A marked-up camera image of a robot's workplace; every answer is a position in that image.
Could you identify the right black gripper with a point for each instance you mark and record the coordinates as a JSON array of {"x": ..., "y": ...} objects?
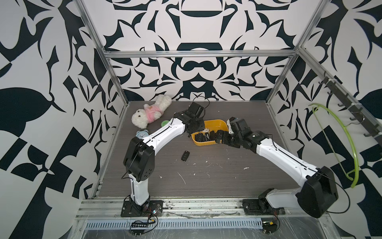
[{"x": 224, "y": 140}]

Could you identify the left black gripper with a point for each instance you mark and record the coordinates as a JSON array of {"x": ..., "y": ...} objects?
[{"x": 201, "y": 127}]

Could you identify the yellow plastic storage box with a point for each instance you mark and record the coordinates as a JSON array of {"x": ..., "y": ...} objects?
[{"x": 214, "y": 132}]

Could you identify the black flip key slanted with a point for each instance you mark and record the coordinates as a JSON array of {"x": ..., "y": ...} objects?
[{"x": 185, "y": 156}]

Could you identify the black car key top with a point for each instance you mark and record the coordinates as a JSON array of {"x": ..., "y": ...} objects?
[{"x": 200, "y": 137}]

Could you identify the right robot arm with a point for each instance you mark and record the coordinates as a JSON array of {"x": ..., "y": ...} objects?
[{"x": 317, "y": 190}]

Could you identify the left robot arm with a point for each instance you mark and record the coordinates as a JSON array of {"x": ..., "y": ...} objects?
[{"x": 139, "y": 160}]

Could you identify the white plush dog pink shirt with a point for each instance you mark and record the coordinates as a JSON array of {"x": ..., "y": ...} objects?
[{"x": 150, "y": 113}]

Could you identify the light blue alarm clock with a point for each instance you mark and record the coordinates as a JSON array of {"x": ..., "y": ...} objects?
[{"x": 142, "y": 133}]

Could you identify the green plastic clothes hanger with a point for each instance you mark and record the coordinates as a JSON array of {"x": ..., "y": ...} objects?
[{"x": 338, "y": 141}]

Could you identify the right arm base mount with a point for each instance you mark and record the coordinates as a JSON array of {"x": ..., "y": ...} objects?
[{"x": 260, "y": 207}]

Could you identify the aluminium frame back bar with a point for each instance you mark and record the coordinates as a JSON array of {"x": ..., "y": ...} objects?
[{"x": 199, "y": 53}]

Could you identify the white slotted cable duct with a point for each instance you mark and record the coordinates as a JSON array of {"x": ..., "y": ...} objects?
[{"x": 218, "y": 223}]

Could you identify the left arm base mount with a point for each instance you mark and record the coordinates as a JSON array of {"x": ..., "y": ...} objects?
[{"x": 131, "y": 209}]

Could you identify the black wall hook rack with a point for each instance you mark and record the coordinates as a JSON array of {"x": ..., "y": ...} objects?
[{"x": 345, "y": 101}]

